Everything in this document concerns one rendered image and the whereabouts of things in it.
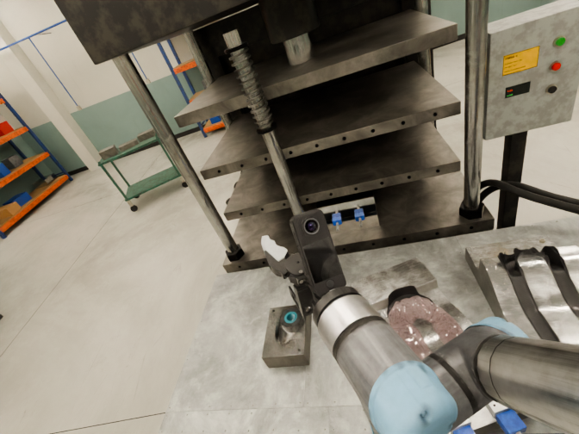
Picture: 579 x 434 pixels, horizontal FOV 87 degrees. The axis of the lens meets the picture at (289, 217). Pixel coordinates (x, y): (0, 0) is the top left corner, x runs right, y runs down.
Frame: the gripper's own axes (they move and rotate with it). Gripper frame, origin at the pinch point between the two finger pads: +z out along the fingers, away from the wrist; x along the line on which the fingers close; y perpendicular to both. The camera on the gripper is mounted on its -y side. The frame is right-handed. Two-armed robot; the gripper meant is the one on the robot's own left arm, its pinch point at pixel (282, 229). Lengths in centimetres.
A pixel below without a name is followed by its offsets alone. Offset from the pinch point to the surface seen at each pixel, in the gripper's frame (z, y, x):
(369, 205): 59, 47, 57
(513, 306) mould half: -9, 50, 59
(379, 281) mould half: 21, 50, 35
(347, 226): 65, 58, 48
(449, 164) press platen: 43, 31, 86
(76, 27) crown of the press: 90, -43, -28
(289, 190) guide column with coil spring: 72, 31, 25
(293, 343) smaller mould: 21, 59, -1
